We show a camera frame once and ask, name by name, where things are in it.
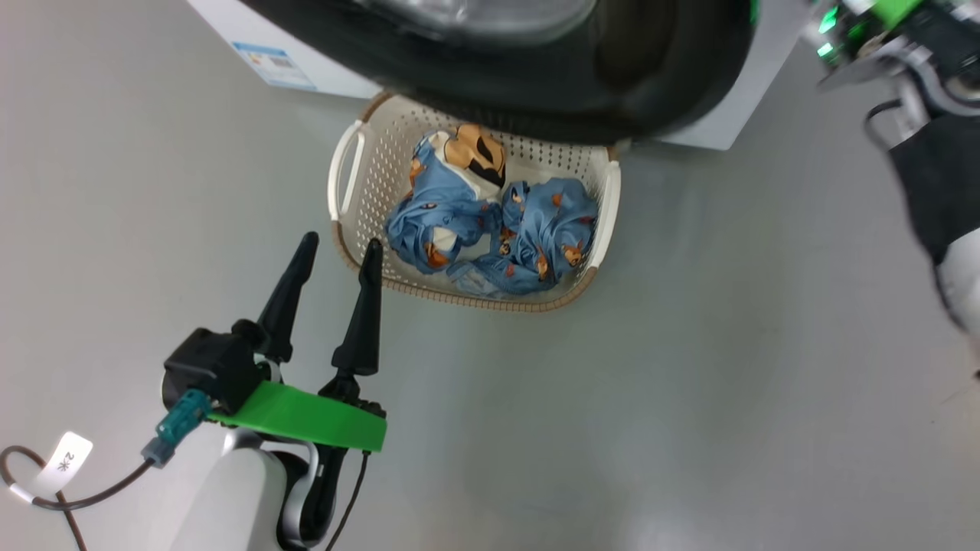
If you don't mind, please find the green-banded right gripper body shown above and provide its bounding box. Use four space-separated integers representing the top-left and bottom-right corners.
804 0 980 91

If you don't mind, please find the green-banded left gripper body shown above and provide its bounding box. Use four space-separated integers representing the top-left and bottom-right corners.
208 373 388 453

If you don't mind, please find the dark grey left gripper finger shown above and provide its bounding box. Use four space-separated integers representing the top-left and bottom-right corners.
256 231 320 364
331 238 384 377

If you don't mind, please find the blue garment with bear face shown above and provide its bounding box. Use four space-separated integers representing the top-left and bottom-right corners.
385 124 508 275

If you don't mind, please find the black round washing machine door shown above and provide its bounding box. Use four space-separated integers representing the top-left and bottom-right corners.
241 0 759 146

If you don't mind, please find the cream perforated laundry basket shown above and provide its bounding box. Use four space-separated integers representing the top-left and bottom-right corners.
328 92 622 313

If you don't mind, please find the white washing machine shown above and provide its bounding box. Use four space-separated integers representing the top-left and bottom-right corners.
188 0 814 152

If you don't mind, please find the blue energy label sticker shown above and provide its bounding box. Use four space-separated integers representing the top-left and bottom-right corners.
232 42 317 91

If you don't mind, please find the thin black left gripper cable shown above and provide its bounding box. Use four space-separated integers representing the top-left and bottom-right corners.
325 452 371 551

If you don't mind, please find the white cable tag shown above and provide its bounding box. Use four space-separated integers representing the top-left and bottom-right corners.
31 431 94 498

